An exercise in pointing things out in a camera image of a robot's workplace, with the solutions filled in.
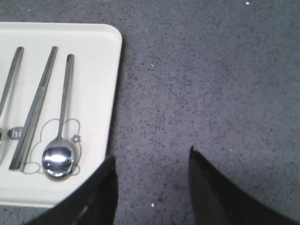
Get silver spoon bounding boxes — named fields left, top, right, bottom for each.
left=42, top=54, right=75, bottom=179

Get silver fork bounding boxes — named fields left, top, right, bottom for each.
left=0, top=46, right=24, bottom=164

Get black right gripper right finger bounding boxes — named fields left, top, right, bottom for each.
left=188, top=147, right=298, bottom=225

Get beige rabbit serving tray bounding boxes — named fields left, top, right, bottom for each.
left=0, top=22, right=122, bottom=208

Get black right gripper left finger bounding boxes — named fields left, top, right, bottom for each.
left=27, top=156, right=118, bottom=225

